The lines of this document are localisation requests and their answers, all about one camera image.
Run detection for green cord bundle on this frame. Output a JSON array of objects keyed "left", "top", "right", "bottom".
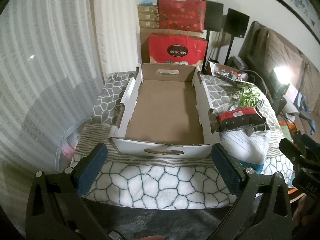
[{"left": 234, "top": 87, "right": 261, "bottom": 108}]

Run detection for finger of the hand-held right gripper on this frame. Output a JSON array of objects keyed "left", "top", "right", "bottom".
[
  {"left": 279, "top": 138, "right": 307, "bottom": 167},
  {"left": 293, "top": 130, "right": 320, "bottom": 155}
]

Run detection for black speaker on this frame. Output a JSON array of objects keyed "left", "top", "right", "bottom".
[
  {"left": 223, "top": 8, "right": 250, "bottom": 39},
  {"left": 205, "top": 1, "right": 224, "bottom": 32}
]

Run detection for black speaker stand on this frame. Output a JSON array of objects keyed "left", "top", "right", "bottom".
[
  {"left": 203, "top": 30, "right": 213, "bottom": 71},
  {"left": 224, "top": 36, "right": 236, "bottom": 66}
]

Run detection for red black snack packet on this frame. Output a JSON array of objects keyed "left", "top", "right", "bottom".
[{"left": 217, "top": 106, "right": 266, "bottom": 132}]

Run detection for teal container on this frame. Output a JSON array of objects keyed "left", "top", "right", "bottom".
[{"left": 236, "top": 157, "right": 265, "bottom": 173}]

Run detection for person's right hand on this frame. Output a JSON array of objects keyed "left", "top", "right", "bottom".
[{"left": 293, "top": 196, "right": 317, "bottom": 230}]

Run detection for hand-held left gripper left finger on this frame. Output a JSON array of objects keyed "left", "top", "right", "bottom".
[{"left": 25, "top": 142, "right": 120, "bottom": 240}]

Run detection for small black box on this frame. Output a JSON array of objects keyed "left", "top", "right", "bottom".
[{"left": 246, "top": 125, "right": 271, "bottom": 137}]

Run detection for white cardboard tray box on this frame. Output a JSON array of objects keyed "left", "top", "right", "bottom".
[{"left": 108, "top": 63, "right": 221, "bottom": 158}]

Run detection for white and teal packet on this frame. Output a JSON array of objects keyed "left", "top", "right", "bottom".
[{"left": 221, "top": 128, "right": 272, "bottom": 161}]

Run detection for large red gift bag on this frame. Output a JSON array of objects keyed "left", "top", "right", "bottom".
[{"left": 158, "top": 0, "right": 207, "bottom": 32}]

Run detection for bright lamp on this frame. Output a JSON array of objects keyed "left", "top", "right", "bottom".
[{"left": 270, "top": 66, "right": 293, "bottom": 87}]

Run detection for grey white patterned blanket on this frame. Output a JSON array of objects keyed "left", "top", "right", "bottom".
[{"left": 70, "top": 71, "right": 293, "bottom": 210}]

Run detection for white sheer curtain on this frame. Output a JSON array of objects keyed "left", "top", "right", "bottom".
[{"left": 0, "top": 0, "right": 141, "bottom": 230}]

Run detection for open cardboard box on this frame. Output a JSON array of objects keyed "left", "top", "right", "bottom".
[{"left": 209, "top": 60, "right": 248, "bottom": 83}]

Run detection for brown sofa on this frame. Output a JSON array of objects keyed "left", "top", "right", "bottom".
[{"left": 237, "top": 21, "right": 320, "bottom": 135}]

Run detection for clear zip bag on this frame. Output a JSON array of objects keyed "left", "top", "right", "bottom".
[{"left": 53, "top": 119, "right": 88, "bottom": 171}]

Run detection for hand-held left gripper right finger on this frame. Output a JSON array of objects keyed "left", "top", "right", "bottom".
[{"left": 210, "top": 143, "right": 293, "bottom": 240}]

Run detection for orange object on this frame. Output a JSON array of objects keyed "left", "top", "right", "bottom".
[{"left": 278, "top": 121, "right": 293, "bottom": 141}]

